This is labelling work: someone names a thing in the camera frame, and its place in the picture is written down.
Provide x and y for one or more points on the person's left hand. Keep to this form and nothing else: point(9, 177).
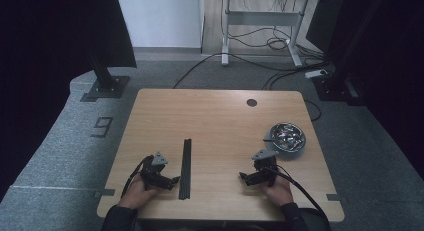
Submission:
point(135, 194)

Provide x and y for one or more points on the black left stand base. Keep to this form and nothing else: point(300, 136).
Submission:
point(105, 81)

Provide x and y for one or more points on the shiny metal bowl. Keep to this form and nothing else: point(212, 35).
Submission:
point(288, 137)

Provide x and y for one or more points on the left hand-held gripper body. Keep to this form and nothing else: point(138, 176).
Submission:
point(154, 177)

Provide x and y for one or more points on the black metal stand with base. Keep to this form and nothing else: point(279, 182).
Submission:
point(336, 87)

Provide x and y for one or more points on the white desk frame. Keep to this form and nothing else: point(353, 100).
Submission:
point(263, 18)

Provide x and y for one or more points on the person's right hand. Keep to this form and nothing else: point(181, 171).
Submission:
point(281, 192)

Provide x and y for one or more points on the black curtain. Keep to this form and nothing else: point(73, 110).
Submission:
point(393, 57)
point(50, 57)

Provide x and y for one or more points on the white power strip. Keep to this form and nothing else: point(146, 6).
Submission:
point(316, 73)

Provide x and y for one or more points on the black round table grommet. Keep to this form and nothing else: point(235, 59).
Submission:
point(251, 102)

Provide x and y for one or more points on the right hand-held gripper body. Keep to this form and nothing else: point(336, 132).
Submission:
point(265, 172)

